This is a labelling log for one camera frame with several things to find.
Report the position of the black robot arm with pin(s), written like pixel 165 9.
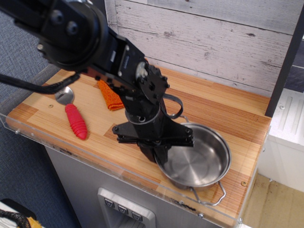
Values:
pixel 74 36

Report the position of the red handled metal spoon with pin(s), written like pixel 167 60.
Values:
pixel 65 97

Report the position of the silver dispenser button panel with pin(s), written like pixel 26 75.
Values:
pixel 120 212

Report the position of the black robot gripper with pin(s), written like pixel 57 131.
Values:
pixel 160 132

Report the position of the clear acrylic table guard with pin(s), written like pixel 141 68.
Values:
pixel 237 115

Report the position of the stainless steel pot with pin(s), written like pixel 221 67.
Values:
pixel 200 167

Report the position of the black right corner post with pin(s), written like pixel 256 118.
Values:
pixel 287 65

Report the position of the white toy appliance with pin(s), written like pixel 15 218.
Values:
pixel 282 158

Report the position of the grey toy cabinet front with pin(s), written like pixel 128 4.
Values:
pixel 81 182

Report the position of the orange folded cloth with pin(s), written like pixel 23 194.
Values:
pixel 112 100

